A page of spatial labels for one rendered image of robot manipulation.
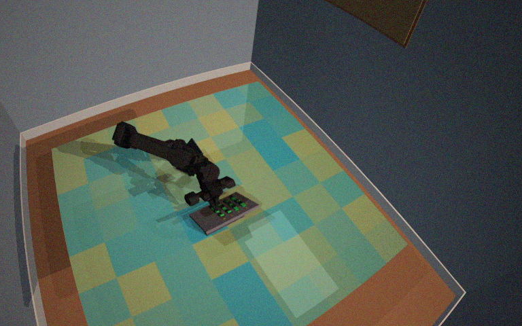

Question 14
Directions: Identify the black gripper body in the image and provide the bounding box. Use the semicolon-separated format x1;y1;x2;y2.
184;176;235;206

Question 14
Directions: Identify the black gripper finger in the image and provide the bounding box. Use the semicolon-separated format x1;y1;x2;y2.
201;197;216;211
212;194;221;210

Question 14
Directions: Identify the grey switch panel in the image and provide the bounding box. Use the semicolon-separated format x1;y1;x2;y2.
189;192;260;236

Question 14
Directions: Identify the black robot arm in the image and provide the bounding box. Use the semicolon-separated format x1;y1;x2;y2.
112;121;227;197

